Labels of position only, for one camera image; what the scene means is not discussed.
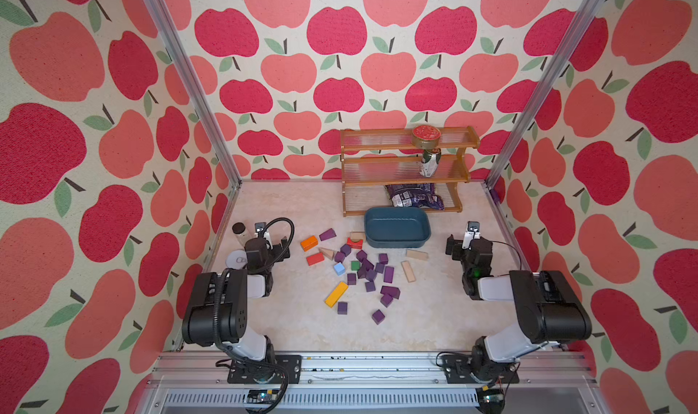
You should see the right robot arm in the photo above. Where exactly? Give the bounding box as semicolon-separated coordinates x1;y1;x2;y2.
436;233;592;385

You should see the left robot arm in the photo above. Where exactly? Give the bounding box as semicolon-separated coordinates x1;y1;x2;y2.
182;238;302;385

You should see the teal plastic storage bin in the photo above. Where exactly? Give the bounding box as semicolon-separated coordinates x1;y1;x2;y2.
364;207;432;248

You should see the yellow can white lid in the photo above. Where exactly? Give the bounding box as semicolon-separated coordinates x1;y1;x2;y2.
225;250;248;270

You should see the glass jar black lid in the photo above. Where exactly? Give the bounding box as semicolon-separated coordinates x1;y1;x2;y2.
231;222;252;248

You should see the orange wooden block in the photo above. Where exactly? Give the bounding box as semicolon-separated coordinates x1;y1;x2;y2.
301;236;318;252

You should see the red rectangular block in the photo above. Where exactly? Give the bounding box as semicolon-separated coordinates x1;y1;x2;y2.
306;252;325;267

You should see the natural wood long block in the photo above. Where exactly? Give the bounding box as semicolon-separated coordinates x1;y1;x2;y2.
401;261;416;283

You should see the natural wood triangle block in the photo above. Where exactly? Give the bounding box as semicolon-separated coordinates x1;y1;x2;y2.
319;248;336;260

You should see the purple wedge block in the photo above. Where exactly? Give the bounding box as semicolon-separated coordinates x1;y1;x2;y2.
319;228;336;241

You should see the light blue cube block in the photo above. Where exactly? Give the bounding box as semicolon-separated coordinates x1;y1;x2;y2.
334;263;346;276

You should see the yellow long block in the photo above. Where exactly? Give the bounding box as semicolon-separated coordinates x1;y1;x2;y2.
325;281;348;308

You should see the purple snack bag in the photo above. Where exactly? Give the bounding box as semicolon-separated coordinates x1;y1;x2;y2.
385;183;445;210

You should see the purple flat block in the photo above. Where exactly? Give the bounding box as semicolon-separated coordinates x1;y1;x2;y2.
381;286;401;299

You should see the natural wood cube block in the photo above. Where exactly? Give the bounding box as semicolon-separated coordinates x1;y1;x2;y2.
349;231;365;241

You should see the red arch block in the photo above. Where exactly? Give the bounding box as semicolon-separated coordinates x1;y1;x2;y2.
346;238;364;250

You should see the small green white bottle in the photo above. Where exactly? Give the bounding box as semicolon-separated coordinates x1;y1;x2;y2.
420;148;442;179

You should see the wooden three-tier shelf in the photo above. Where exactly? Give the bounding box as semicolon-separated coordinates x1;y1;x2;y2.
340;127;480;217

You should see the red lidded tin can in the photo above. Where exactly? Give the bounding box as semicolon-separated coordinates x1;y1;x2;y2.
412;125;442;150

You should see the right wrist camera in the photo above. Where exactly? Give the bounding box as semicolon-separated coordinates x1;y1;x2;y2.
462;221;481;250

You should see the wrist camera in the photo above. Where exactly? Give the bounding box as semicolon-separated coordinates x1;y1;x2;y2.
462;221;481;250
254;222;270;239

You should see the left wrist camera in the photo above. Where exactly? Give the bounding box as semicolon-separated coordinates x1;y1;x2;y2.
254;222;270;239

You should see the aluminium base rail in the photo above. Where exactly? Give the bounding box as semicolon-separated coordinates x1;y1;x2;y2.
132;350;610;413

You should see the left aluminium frame post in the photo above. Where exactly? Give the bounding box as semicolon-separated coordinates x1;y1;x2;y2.
144;0;242;191

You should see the aluminium frame post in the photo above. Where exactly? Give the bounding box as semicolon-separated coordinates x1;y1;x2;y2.
484;0;606;193
144;0;242;191

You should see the right aluminium frame post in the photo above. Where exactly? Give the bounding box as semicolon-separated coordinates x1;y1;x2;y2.
484;0;606;193

